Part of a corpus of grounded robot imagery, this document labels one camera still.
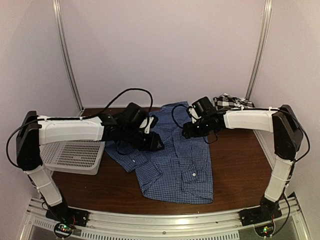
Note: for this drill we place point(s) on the blue checked shirt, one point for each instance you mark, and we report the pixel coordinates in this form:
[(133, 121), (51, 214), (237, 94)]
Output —
[(181, 172)]

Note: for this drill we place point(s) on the front aluminium rail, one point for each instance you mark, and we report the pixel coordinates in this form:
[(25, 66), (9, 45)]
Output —
[(223, 225)]

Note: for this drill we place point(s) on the right aluminium frame post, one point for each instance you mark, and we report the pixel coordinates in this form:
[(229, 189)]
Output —
[(264, 31)]

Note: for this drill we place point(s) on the left small circuit board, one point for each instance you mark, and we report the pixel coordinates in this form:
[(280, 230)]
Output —
[(62, 230)]

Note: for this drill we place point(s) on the aluminium frame post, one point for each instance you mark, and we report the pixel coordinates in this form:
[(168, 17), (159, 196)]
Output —
[(65, 53), (264, 31)]

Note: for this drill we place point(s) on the black white plaid shirt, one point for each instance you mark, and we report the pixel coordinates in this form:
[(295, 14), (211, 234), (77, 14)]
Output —
[(226, 101)]

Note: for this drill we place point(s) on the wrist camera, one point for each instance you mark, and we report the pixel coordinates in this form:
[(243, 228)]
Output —
[(202, 106), (134, 117)]

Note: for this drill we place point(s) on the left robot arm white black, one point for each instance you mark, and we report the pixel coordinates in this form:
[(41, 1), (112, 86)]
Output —
[(37, 131)]

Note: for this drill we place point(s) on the white perforated plastic basket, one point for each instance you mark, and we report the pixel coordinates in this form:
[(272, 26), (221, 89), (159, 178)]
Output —
[(75, 157)]

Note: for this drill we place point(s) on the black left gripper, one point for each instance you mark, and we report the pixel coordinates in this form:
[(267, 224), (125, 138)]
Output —
[(152, 143)]

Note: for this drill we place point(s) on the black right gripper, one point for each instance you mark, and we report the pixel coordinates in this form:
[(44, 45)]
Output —
[(190, 132)]

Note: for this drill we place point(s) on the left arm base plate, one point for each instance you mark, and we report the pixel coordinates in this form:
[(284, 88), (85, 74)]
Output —
[(68, 215)]

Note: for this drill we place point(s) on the right small circuit board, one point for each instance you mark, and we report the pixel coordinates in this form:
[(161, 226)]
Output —
[(264, 230)]

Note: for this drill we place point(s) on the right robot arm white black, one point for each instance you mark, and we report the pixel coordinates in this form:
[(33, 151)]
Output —
[(281, 122)]

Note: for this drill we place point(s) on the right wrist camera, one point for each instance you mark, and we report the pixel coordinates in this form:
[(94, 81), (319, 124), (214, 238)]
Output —
[(202, 106)]

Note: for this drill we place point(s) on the small circuit board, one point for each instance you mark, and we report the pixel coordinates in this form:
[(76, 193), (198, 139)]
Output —
[(264, 230), (62, 230)]

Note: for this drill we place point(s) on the left aluminium frame post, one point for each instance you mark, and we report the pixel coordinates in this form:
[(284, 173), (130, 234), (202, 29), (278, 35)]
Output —
[(65, 53)]

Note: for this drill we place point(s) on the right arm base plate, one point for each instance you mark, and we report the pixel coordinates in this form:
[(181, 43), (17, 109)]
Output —
[(257, 215)]

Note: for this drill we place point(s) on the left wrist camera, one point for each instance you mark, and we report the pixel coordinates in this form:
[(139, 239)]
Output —
[(134, 117)]

